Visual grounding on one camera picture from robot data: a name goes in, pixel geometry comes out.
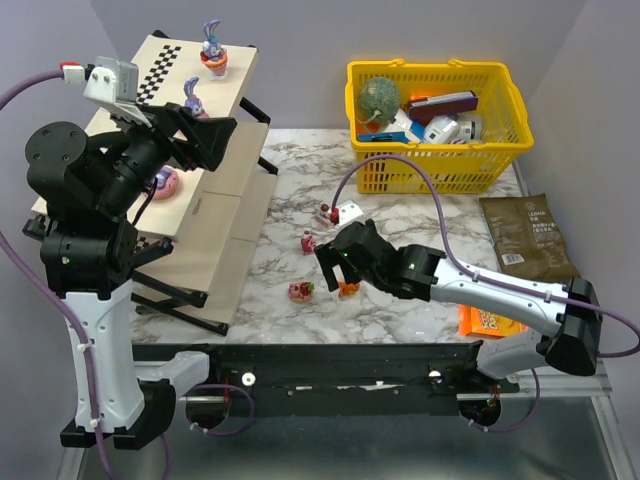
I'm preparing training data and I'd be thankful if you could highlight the orange dragon toy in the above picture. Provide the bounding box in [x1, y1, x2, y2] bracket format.
[338, 281, 361, 299]

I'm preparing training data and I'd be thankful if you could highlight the purple bunny pink donut toy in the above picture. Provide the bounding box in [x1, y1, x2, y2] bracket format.
[152, 166, 180, 201]

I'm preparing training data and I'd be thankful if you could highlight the purple bunny cupcake toy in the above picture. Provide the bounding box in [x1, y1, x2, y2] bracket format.
[200, 19, 228, 80]

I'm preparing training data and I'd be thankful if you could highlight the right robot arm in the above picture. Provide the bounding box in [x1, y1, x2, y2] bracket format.
[315, 220, 602, 380]

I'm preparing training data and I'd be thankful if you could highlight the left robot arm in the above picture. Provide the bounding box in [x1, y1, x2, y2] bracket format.
[24, 103, 237, 450]

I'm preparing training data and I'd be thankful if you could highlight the beige tiered shelf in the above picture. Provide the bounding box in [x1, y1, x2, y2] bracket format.
[21, 28, 279, 336]

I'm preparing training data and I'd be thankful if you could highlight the pink bear toy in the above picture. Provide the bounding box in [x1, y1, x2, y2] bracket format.
[300, 231, 316, 255]

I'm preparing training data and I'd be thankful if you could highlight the strawberry cake slice toy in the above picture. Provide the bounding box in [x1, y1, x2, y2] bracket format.
[315, 203, 339, 229]

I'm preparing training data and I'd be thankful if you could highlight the strawberry tart toy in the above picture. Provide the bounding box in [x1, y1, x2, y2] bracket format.
[287, 281, 315, 303]

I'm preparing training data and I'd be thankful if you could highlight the orange snack box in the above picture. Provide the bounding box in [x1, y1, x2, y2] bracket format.
[458, 305, 528, 338]

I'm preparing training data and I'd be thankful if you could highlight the blue box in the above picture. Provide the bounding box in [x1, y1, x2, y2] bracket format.
[357, 131, 409, 143]

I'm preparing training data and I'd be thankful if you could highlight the yellow plastic basket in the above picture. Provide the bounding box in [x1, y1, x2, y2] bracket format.
[345, 59, 534, 194]

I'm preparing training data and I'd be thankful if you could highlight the brown coffee bag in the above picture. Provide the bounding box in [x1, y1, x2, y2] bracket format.
[480, 194, 580, 283]

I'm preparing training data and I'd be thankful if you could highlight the purple box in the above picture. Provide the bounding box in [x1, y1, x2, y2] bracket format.
[408, 90, 479, 121]

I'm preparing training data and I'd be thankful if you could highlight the green melon ball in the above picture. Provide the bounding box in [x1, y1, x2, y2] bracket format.
[357, 76, 401, 123]

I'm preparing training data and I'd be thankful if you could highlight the white bottle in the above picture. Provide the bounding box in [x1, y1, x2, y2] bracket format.
[457, 112, 484, 142]

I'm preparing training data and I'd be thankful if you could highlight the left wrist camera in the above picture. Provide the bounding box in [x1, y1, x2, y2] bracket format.
[83, 56, 151, 127]

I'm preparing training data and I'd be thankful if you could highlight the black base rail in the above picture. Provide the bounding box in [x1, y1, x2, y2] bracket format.
[133, 343, 519, 426]

